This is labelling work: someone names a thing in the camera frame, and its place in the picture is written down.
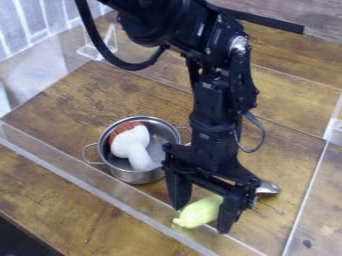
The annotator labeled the black strip on wall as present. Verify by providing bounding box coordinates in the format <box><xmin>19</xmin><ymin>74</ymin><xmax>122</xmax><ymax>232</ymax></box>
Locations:
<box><xmin>221</xmin><ymin>8</ymin><xmax>305</xmax><ymax>34</ymax></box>

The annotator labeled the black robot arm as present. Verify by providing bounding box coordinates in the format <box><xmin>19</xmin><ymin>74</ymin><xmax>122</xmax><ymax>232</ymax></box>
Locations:
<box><xmin>98</xmin><ymin>0</ymin><xmax>261</xmax><ymax>233</ymax></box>

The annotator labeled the black cable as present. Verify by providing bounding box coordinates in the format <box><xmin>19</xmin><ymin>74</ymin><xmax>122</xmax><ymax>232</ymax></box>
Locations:
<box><xmin>73</xmin><ymin>0</ymin><xmax>268</xmax><ymax>155</ymax></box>

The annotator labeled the stainless steel pot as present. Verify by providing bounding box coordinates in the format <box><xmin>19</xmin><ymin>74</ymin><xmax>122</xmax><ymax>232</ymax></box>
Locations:
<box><xmin>83</xmin><ymin>116</ymin><xmax>190</xmax><ymax>184</ymax></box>

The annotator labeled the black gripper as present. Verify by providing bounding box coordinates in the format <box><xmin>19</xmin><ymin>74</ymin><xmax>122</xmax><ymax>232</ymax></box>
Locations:
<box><xmin>161</xmin><ymin>123</ymin><xmax>264</xmax><ymax>235</ymax></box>

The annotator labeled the plush mushroom toy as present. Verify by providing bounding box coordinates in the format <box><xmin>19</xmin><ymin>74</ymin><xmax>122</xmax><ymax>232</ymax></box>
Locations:
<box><xmin>110</xmin><ymin>121</ymin><xmax>153</xmax><ymax>171</ymax></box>

